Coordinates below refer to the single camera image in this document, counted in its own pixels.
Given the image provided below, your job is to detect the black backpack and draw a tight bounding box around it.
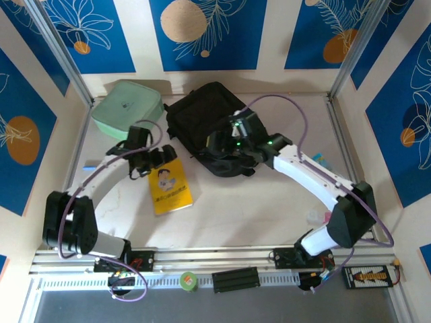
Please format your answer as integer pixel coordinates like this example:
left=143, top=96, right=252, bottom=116
left=163, top=81, right=267, bottom=178

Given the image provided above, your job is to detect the yellow cartoon cover book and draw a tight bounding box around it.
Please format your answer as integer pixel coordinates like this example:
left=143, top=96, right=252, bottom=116
left=147, top=158, right=195, bottom=216

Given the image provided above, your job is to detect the light blue tissue pack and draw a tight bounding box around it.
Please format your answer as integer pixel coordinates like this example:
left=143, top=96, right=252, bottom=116
left=311, top=153, right=333, bottom=169

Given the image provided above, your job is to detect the mint green zip case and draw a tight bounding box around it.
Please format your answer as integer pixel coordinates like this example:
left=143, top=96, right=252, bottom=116
left=91, top=79, right=165, bottom=144

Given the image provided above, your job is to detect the green tape roll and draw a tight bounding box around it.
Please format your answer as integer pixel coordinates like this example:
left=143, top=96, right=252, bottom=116
left=179, top=271, right=200, bottom=294

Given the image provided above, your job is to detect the black ribbed block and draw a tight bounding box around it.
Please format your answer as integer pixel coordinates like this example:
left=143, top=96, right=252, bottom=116
left=211, top=267, right=261, bottom=294

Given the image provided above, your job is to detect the black power distribution board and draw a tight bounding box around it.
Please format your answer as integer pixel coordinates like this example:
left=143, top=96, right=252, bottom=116
left=341, top=264, right=393, bottom=290

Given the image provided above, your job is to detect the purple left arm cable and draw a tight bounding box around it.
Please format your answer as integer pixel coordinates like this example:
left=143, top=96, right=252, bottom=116
left=59, top=120, right=164, bottom=301

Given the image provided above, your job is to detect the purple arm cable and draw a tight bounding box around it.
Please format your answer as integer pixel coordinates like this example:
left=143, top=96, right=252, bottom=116
left=240, top=94, right=395, bottom=293
left=59, top=120, right=164, bottom=301

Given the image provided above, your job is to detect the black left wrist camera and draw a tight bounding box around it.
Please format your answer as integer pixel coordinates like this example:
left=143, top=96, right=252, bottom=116
left=126, top=126, right=152, bottom=149

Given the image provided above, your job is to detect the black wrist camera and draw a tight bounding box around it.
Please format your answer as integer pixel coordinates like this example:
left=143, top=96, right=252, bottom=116
left=126, top=126, right=152, bottom=149
left=235, top=112, right=263, bottom=137

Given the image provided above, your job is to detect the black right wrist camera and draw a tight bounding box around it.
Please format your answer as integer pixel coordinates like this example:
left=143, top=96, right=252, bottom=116
left=235, top=112, right=263, bottom=137

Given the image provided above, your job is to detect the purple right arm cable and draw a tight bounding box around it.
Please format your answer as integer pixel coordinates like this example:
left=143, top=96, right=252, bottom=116
left=240, top=94, right=395, bottom=293

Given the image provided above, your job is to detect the aluminium side rail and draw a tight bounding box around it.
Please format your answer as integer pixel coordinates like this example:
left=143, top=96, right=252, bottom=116
left=326, top=96, right=380, bottom=243
left=50, top=104, right=92, bottom=250

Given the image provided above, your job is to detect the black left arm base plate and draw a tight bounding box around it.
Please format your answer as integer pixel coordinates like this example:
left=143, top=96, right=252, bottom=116
left=93, top=249, right=156, bottom=273

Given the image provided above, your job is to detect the blue floral wall poster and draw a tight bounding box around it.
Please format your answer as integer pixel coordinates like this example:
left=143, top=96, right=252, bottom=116
left=149, top=0, right=268, bottom=72
left=0, top=46, right=58, bottom=217
left=42, top=0, right=137, bottom=75
left=365, top=32, right=431, bottom=209
left=0, top=0, right=71, bottom=98
left=284, top=0, right=363, bottom=71

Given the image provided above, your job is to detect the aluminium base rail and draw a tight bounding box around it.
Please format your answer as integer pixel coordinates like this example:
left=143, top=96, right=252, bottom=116
left=29, top=242, right=397, bottom=275

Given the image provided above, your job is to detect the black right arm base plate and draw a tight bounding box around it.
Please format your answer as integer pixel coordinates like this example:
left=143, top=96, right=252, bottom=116
left=273, top=247, right=336, bottom=270

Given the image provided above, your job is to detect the white slotted cable duct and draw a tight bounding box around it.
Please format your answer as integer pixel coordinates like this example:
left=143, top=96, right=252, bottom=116
left=40, top=271, right=301, bottom=291

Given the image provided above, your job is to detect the aluminium frame post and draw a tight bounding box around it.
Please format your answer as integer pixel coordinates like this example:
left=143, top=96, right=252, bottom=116
left=328, top=0, right=395, bottom=99
left=25, top=0, right=94, bottom=108

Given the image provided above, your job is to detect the red black power wire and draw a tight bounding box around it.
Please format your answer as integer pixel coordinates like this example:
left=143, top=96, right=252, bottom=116
left=390, top=257, right=405, bottom=285

